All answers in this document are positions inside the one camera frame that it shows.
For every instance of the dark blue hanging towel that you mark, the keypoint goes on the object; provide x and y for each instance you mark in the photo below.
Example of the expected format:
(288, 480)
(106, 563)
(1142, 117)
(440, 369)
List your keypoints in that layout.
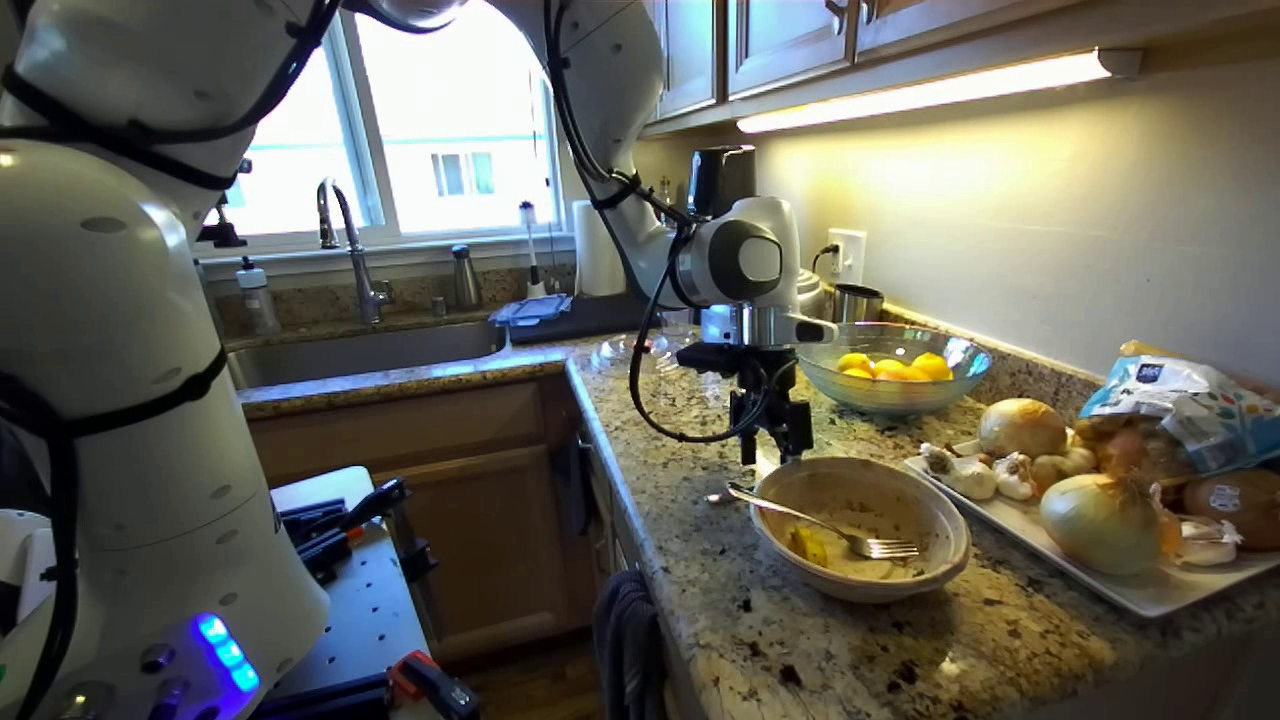
(627, 655)

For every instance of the large blue lid plastic container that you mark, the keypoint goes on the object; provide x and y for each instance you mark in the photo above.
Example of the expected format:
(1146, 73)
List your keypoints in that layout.
(532, 313)

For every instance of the dish brush wand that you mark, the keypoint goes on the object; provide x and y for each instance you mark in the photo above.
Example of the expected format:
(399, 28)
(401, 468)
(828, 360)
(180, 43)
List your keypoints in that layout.
(529, 252)

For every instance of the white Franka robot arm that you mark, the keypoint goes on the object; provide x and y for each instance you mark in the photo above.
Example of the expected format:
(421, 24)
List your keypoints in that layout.
(133, 465)

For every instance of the black clamp tool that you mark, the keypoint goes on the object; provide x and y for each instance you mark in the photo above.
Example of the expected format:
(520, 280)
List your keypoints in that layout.
(335, 526)

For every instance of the yellow onion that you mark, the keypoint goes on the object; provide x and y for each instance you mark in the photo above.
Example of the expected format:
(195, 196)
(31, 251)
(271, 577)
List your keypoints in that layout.
(1102, 522)
(1022, 425)

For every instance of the wooden lower cabinet door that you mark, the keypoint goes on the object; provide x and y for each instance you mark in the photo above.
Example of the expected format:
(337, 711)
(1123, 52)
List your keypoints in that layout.
(467, 522)

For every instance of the steel kitchen sink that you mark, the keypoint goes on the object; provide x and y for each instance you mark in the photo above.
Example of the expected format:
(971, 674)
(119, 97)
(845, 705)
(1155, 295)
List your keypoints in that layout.
(363, 353)

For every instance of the clear glass bowl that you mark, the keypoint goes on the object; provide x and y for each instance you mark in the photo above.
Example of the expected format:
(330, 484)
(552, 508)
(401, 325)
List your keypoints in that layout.
(884, 398)

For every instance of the metal kitchen faucet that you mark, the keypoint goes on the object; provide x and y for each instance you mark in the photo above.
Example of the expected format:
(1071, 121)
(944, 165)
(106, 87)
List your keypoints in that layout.
(363, 274)

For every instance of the orange and black tool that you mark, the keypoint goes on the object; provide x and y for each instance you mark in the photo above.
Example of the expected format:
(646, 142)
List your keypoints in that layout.
(432, 684)

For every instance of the black soda maker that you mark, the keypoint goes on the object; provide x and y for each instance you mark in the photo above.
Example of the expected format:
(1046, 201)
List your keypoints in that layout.
(723, 180)

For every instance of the white garlic bulb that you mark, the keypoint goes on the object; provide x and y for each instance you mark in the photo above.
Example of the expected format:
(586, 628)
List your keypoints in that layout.
(1206, 541)

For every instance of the brown root vegetable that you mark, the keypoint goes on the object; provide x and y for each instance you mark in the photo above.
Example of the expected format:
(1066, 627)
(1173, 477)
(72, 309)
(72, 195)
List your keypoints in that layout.
(1235, 507)
(1118, 451)

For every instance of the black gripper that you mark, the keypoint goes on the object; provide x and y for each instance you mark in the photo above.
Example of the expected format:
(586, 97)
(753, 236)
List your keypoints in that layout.
(761, 369)

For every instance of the under cabinet light strip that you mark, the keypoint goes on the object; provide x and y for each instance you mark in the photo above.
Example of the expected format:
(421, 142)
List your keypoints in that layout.
(932, 91)

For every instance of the grey robot cart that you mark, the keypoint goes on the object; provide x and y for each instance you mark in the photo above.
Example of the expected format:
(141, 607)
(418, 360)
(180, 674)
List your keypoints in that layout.
(363, 615)

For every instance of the white wall outlet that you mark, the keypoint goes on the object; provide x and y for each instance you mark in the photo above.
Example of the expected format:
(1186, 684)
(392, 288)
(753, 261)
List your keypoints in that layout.
(851, 252)

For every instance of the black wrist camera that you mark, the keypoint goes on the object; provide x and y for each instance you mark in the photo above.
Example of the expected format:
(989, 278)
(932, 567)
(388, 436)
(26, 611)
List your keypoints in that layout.
(701, 359)

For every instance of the yellow lemon pieces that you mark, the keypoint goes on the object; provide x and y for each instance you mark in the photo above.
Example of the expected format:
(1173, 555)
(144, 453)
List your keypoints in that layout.
(896, 369)

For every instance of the small dark metal canister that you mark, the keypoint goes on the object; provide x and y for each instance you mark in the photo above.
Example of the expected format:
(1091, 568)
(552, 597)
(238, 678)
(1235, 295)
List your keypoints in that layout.
(855, 304)

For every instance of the clean beige bowl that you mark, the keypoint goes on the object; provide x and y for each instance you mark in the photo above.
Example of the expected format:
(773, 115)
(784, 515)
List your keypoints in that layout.
(855, 592)

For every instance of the white mushrooms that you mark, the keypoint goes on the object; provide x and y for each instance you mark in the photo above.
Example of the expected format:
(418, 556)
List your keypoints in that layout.
(980, 477)

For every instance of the clear soap dispenser bottle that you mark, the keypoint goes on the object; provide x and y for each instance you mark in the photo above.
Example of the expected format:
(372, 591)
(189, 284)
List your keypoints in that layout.
(254, 301)

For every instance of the blue and white plastic bag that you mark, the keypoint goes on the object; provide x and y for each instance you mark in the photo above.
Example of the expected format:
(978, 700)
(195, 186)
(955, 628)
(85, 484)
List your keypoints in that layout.
(1173, 400)

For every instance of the black ribbed drying mat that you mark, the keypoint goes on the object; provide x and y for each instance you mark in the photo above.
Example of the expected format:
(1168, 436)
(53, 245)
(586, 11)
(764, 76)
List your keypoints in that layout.
(603, 318)

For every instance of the metal sink sprayer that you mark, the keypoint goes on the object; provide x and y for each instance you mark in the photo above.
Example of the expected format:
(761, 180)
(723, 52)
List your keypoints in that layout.
(467, 280)

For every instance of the white rectangular tray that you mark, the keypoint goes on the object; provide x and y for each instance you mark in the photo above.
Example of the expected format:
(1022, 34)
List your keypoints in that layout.
(1132, 592)

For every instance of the white framed window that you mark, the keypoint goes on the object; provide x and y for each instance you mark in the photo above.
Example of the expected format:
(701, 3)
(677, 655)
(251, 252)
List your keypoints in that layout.
(350, 121)

